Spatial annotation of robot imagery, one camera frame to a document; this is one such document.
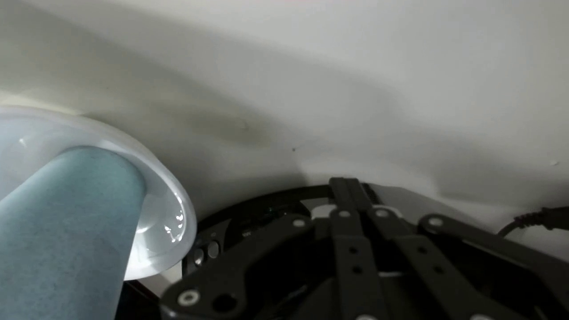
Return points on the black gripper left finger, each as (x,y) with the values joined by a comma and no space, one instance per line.
(349,254)

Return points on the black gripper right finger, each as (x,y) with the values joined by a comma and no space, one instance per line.
(451,259)

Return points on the white bowl under cups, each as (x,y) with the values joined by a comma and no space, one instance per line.
(161,195)

